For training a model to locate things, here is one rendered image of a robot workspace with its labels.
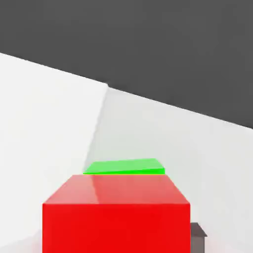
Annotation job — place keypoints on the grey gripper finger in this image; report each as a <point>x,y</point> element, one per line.
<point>196,239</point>

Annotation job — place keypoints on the small red cube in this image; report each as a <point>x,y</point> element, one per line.
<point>116,223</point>

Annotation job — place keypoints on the small green cube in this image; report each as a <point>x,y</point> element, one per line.
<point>126,166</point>

